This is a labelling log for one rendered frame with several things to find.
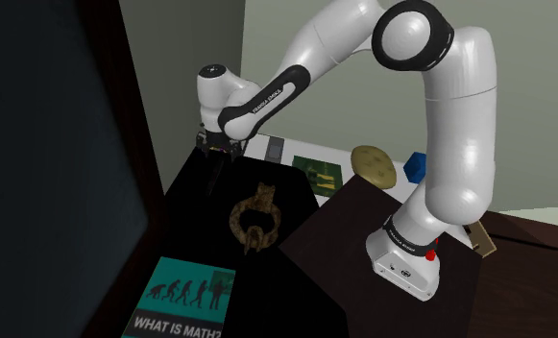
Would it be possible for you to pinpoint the tan round cookie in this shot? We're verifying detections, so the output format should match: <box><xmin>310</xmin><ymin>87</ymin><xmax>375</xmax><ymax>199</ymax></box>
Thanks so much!
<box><xmin>350</xmin><ymin>144</ymin><xmax>399</xmax><ymax>191</ymax></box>

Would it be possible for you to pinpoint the blue cube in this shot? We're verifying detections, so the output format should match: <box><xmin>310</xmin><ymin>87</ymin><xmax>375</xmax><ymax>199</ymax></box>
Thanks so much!
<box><xmin>402</xmin><ymin>150</ymin><xmax>427</xmax><ymax>185</ymax></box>

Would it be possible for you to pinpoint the green book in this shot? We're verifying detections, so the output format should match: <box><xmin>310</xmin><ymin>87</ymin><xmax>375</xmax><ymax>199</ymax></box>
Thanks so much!
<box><xmin>290</xmin><ymin>155</ymin><xmax>345</xmax><ymax>198</ymax></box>

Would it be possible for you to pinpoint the teal book with silhouettes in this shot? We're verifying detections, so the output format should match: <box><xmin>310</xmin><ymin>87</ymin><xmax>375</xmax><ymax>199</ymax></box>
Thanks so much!
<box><xmin>120</xmin><ymin>255</ymin><xmax>237</xmax><ymax>338</ymax></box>

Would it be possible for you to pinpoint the tan cardboard box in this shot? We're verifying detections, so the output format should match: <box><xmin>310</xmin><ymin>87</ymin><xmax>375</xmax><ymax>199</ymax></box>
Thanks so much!
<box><xmin>462</xmin><ymin>219</ymin><xmax>497</xmax><ymax>259</ymax></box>

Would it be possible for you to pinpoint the large dark framed panel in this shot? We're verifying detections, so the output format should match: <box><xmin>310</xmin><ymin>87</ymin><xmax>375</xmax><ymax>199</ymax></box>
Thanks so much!
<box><xmin>0</xmin><ymin>0</ymin><xmax>168</xmax><ymax>338</ymax></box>

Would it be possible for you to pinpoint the brown ring-shaped figure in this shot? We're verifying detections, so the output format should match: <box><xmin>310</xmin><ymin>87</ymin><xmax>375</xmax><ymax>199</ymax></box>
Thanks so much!
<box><xmin>228</xmin><ymin>181</ymin><xmax>285</xmax><ymax>256</ymax></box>

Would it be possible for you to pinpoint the dark brown robot stand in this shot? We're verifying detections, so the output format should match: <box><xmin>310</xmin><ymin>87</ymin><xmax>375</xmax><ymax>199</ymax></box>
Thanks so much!
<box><xmin>278</xmin><ymin>175</ymin><xmax>484</xmax><ymax>338</ymax></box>

